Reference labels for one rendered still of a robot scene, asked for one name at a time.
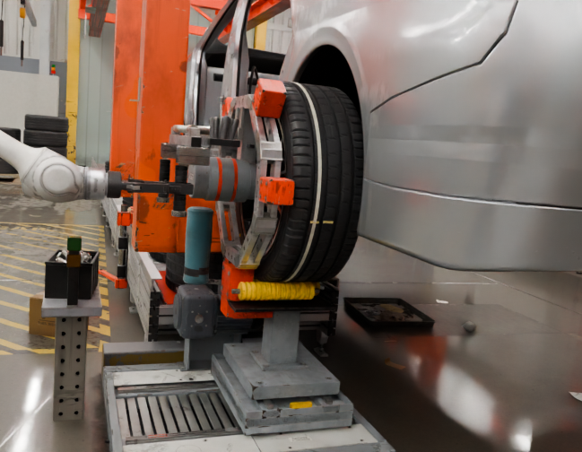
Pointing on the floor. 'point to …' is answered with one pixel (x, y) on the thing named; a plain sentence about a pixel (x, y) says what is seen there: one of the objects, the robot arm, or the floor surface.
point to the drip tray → (363, 306)
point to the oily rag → (389, 316)
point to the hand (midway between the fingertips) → (179, 187)
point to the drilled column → (69, 368)
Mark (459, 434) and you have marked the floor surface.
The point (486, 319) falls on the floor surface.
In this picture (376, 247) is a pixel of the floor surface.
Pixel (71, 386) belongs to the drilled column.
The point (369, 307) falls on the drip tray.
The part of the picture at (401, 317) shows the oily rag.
